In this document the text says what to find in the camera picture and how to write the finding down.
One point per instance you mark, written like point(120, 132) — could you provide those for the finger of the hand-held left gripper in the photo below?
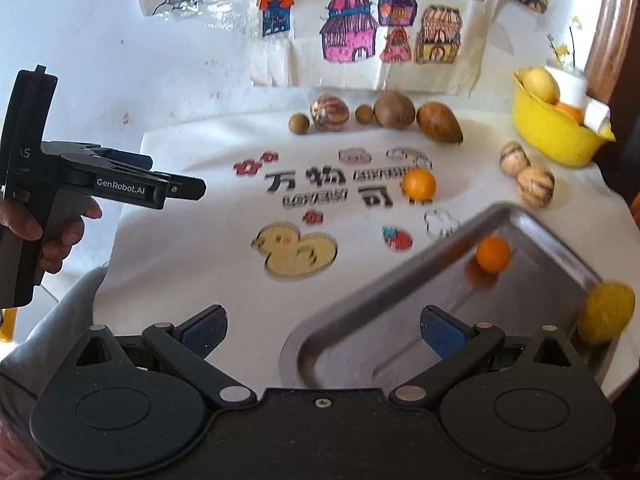
point(131, 161)
point(187, 187)

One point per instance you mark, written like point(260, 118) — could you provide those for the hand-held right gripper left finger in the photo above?
point(206, 332)

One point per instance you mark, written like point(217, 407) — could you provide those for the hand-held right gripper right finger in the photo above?
point(441, 332)

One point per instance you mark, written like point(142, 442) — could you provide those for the metal tray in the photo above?
point(410, 300)

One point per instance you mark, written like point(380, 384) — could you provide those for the striped pepino melon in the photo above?
point(329, 113)
point(535, 186)
point(514, 157)

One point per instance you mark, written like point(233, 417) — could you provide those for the person's left hand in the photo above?
point(65, 240)

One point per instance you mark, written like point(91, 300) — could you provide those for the white printed cloth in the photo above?
point(200, 240)

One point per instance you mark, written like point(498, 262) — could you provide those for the small orange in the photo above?
point(492, 255)
point(419, 184)

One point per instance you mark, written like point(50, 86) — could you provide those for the small brown round fruit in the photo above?
point(364, 114)
point(299, 123)

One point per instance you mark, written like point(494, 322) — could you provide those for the orange plastic object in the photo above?
point(7, 325)

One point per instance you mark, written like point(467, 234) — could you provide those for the person's grey clothing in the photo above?
point(45, 340)

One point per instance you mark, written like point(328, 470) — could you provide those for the yellow round fruit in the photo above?
point(605, 312)

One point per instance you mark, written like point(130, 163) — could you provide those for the brown pear-shaped fruit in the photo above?
point(439, 121)

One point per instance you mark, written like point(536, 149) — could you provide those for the brown kiwi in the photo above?
point(394, 109)

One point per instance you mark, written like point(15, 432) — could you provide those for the colourful houses drawing poster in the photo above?
point(350, 35)

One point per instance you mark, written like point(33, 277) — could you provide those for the yellow plastic bowl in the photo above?
point(555, 135)

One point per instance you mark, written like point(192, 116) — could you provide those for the yellow pear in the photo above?
point(540, 85)

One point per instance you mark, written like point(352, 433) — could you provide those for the white folded paper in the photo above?
point(597, 114)

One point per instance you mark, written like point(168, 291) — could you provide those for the yellow flower branch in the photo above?
point(562, 50)

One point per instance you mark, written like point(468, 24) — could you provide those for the wooden frame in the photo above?
point(615, 25)

